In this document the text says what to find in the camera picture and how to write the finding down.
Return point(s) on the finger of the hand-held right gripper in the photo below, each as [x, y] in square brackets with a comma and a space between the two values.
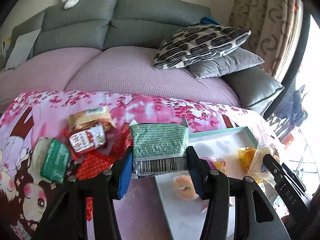
[293, 177]
[287, 192]

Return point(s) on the beige packet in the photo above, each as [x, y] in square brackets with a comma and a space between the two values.
[90, 116]

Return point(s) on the light grey cushion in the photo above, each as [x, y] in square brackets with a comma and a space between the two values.
[21, 50]

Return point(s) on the blue cloth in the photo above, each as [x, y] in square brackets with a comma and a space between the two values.
[208, 20]

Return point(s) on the white bun packet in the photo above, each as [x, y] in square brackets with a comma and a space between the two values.
[260, 160]

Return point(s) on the pink snack packet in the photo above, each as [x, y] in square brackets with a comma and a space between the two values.
[217, 166]

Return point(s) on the dark red small packet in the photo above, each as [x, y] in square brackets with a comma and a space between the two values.
[85, 140]

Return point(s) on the pink printed blanket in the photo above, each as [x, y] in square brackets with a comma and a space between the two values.
[155, 105]

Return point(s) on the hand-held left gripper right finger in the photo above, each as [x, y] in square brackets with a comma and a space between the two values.
[195, 172]

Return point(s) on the black white patterned pillow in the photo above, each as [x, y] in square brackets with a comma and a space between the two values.
[200, 45]

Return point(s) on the red patterned packet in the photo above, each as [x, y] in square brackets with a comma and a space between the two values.
[95, 165]

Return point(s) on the orange cake packet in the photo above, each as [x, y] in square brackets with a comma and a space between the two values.
[246, 158]

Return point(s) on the silver green-print packet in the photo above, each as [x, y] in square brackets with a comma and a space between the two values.
[160, 142]

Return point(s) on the purple sofa cover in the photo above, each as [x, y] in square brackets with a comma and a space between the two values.
[125, 72]

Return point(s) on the dark green packet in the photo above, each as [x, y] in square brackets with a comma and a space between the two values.
[55, 160]

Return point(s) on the grey pillow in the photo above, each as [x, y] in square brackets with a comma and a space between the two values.
[230, 65]

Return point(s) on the cream packet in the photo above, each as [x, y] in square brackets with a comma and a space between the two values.
[38, 152]

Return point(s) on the pale jelly cup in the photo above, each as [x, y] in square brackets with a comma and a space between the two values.
[182, 187]

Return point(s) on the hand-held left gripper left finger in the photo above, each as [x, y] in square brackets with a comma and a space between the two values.
[125, 175]

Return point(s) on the grey sofa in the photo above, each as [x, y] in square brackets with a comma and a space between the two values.
[82, 20]

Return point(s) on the red foil packet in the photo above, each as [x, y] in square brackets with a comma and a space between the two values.
[122, 140]

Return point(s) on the beige patterned curtain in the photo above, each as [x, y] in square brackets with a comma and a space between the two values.
[262, 12]

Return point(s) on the teal shallow box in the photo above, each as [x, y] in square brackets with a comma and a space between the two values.
[225, 140]

